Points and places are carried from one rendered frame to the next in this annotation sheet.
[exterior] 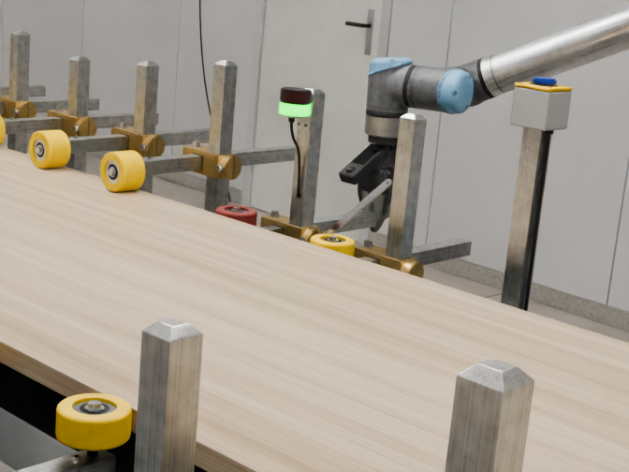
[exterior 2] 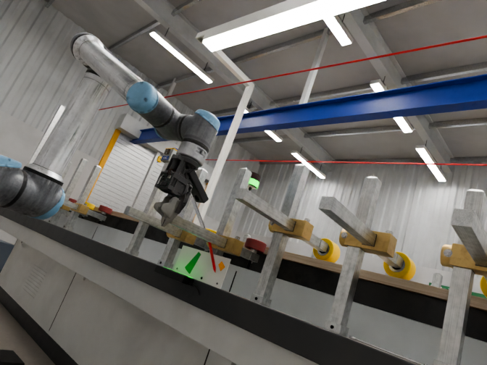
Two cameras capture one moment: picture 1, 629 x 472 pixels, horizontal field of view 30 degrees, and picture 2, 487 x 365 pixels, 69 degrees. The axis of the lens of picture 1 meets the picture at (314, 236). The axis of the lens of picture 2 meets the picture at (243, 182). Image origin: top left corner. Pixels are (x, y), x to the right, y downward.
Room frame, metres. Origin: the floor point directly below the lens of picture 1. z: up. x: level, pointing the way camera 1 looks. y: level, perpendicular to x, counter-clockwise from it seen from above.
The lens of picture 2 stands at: (3.56, 0.12, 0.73)
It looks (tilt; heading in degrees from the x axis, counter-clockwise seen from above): 16 degrees up; 184
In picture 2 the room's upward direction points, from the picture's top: 20 degrees clockwise
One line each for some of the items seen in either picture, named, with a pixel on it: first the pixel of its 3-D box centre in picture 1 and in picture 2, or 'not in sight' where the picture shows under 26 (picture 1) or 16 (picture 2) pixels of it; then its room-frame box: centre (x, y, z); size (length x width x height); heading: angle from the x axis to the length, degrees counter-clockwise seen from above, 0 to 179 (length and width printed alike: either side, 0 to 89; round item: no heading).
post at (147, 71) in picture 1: (142, 168); (354, 259); (2.61, 0.40, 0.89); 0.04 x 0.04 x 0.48; 48
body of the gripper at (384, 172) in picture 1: (385, 163); (178, 177); (2.52, -0.14, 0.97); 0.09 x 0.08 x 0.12; 138
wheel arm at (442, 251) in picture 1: (398, 261); (173, 231); (2.18, -0.16, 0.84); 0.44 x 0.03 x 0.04; 138
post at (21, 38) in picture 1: (17, 126); not in sight; (2.94, 0.77, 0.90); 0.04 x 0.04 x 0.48; 48
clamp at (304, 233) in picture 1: (291, 234); (224, 244); (2.29, 0.05, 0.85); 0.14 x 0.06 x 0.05; 48
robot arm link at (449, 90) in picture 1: (440, 89); (173, 125); (2.47, -0.24, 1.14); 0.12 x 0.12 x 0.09; 63
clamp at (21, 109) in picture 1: (13, 108); not in sight; (2.96, 0.79, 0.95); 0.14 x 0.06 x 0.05; 48
